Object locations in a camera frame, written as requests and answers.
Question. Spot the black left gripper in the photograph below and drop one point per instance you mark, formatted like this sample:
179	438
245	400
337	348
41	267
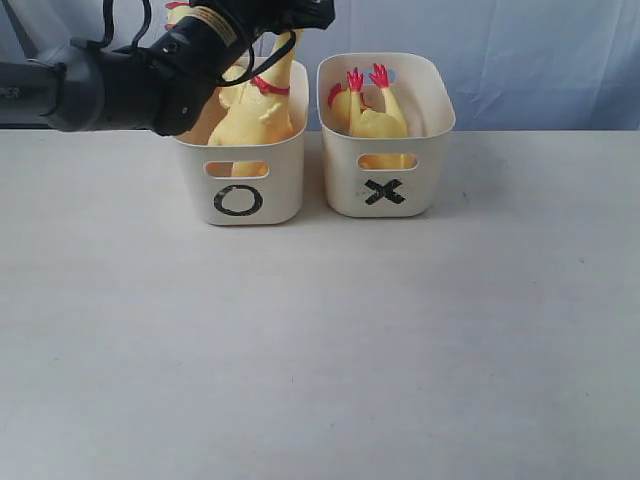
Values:
277	16

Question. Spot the severed rubber chicken head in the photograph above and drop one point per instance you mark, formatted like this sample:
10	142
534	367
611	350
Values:
339	103

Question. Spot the headless rubber chicken body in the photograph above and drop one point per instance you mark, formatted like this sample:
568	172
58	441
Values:
366	122

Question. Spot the large whole rubber chicken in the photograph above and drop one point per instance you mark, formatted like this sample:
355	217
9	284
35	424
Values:
175	11

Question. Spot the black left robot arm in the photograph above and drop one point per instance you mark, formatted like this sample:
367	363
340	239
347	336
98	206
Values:
86	86

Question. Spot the cream bin marked circle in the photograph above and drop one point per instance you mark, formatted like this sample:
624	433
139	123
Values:
246	185

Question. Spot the cream bin marked cross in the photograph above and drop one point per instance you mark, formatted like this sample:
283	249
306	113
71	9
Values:
424	100

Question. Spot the blue-grey backdrop curtain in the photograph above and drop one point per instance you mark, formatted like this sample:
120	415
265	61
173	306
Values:
507	64

